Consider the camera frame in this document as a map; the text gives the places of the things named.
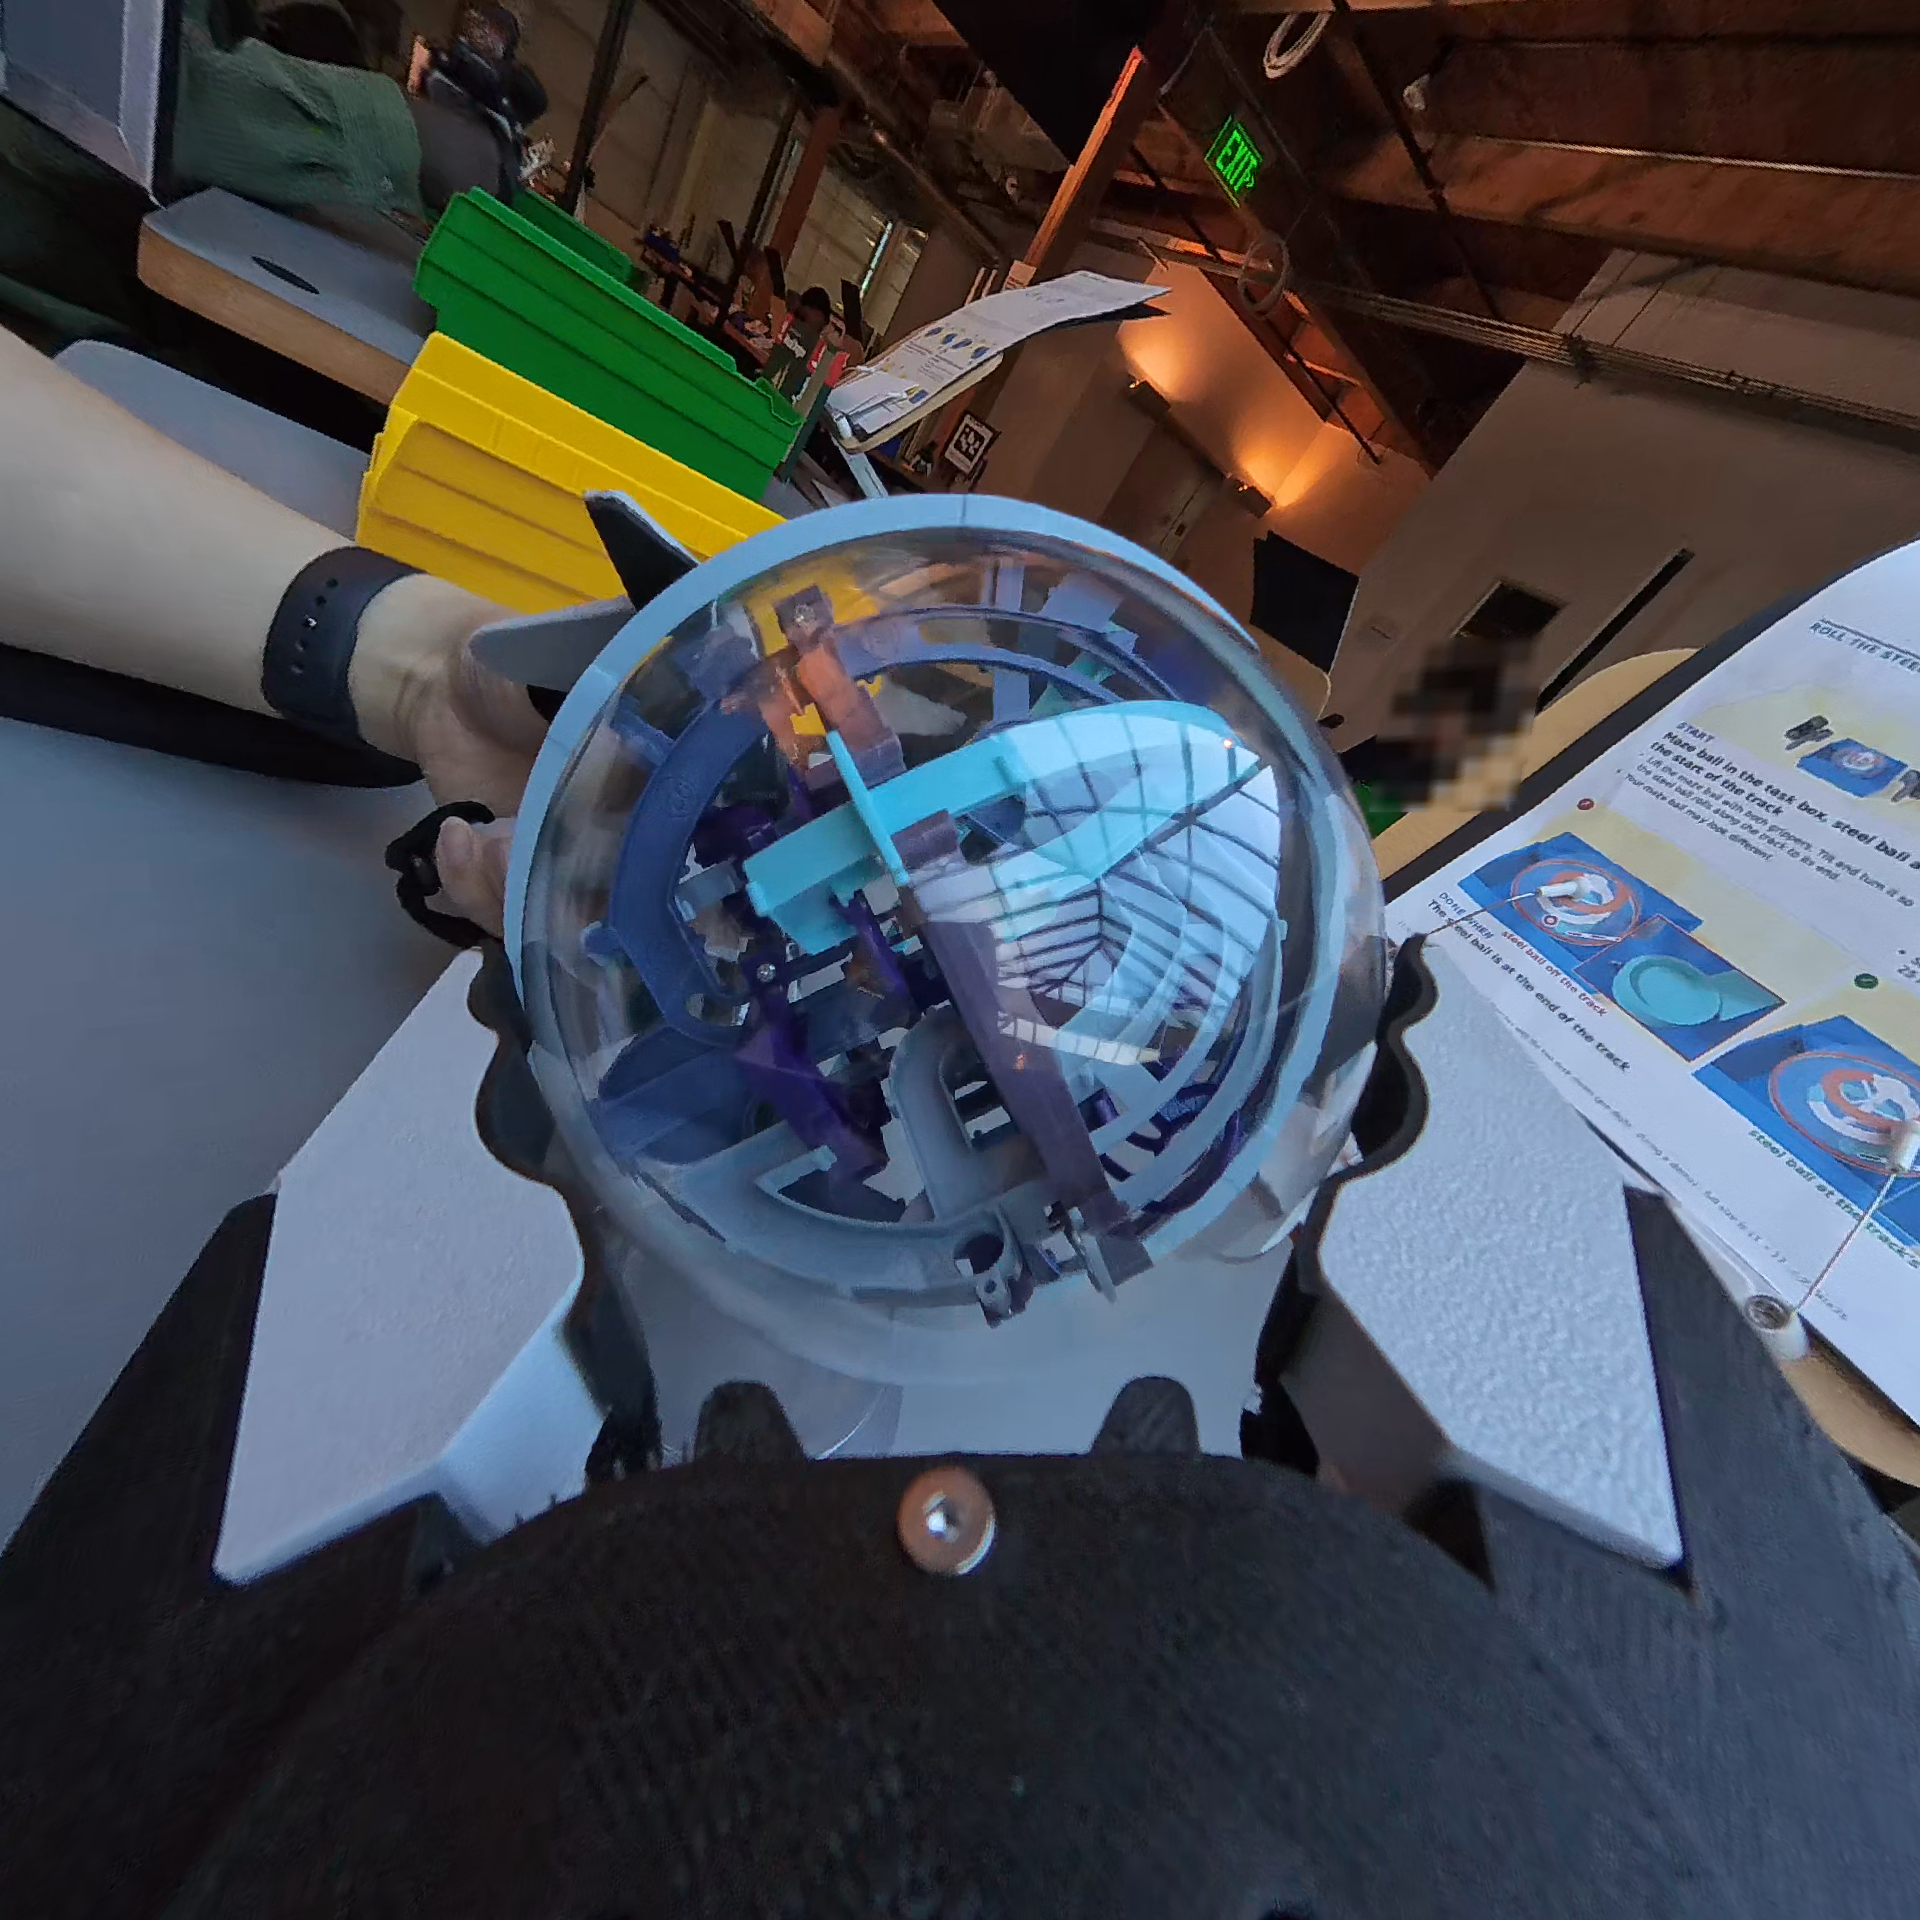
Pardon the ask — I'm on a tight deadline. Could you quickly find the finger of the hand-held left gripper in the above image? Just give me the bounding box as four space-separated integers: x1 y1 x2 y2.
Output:
469 492 706 694

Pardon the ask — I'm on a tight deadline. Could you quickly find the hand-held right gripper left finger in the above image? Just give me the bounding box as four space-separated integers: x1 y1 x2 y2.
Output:
210 943 663 1587

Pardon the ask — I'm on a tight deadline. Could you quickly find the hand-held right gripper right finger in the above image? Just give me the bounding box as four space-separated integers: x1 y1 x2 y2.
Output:
1242 948 1682 1573

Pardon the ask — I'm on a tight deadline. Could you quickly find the clear plastic ball stand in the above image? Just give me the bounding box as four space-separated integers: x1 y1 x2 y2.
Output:
802 1358 910 1460

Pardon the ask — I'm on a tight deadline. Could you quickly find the clear maze ball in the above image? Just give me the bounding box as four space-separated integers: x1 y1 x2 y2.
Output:
503 495 1389 1337

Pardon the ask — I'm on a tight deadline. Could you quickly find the person's left forearm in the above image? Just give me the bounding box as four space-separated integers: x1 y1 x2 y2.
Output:
0 323 377 706

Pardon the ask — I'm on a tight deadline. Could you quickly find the yellow plastic bin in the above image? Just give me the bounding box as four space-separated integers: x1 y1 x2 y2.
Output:
357 334 788 601

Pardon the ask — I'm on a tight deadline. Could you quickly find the black smartwatch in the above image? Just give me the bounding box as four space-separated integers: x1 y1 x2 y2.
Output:
262 547 422 753

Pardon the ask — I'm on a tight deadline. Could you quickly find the black wrist rest pad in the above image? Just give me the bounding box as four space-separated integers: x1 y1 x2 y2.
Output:
0 643 426 789

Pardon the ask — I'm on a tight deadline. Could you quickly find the green plastic bin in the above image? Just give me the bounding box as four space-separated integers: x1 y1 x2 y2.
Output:
415 188 804 500

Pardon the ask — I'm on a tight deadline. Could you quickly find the printed instruction sheet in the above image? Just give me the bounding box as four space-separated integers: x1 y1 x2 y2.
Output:
1388 540 1920 1419

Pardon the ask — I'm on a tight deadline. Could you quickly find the grey desk with wooden edge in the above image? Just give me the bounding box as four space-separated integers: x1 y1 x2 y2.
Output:
138 188 437 407

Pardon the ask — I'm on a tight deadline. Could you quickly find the paper instruction stand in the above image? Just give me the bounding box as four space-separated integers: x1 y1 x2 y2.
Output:
833 270 1173 453

